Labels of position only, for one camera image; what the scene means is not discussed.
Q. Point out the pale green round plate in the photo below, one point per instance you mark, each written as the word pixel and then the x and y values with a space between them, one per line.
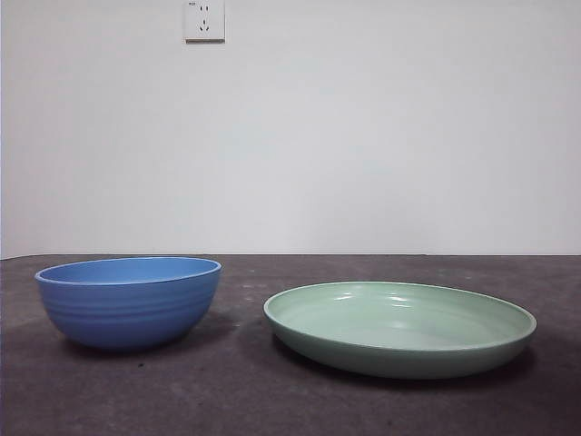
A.
pixel 399 359

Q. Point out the blue ribbed bowl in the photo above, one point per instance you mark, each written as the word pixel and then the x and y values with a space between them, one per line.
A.
pixel 127 313

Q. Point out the white wall socket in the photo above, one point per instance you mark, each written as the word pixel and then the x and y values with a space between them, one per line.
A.
pixel 204 22

